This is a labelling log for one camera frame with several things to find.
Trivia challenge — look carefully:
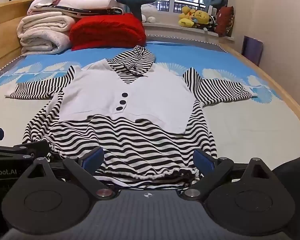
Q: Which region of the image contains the white folded quilt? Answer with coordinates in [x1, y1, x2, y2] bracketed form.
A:
[27, 0, 126, 18]

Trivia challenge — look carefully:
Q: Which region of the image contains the white thick folded blanket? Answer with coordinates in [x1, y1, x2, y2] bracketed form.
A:
[16, 14, 77, 57]

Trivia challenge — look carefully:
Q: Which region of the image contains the yellow bear plush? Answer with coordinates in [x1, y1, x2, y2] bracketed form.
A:
[192, 9, 211, 29]

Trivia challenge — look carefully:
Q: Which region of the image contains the black white plush toy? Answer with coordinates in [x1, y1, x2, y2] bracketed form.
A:
[207, 15, 218, 32]

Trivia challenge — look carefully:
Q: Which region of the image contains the red pillow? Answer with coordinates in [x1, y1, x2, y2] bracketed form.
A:
[69, 13, 147, 52]

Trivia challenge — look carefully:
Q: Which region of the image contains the white windowsill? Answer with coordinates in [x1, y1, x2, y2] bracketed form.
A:
[141, 21, 235, 38]

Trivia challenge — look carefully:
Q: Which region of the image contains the black white striped hooded top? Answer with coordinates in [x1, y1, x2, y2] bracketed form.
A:
[4, 45, 258, 189]

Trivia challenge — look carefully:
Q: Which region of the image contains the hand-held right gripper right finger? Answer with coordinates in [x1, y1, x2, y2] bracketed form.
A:
[183, 150, 278, 198]

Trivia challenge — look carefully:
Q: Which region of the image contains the blue floral bed mat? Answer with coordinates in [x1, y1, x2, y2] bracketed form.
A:
[0, 40, 300, 180]

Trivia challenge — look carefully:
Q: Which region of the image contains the yellow duck plush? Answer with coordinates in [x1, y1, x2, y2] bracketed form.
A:
[178, 6, 197, 28]

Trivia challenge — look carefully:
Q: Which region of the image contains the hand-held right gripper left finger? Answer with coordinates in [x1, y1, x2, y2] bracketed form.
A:
[20, 147, 117, 198]

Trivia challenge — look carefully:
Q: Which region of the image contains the dark red bag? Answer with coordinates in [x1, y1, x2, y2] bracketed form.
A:
[214, 6, 234, 37]

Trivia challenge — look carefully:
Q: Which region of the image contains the purple board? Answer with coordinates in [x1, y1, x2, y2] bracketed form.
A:
[241, 35, 264, 67]

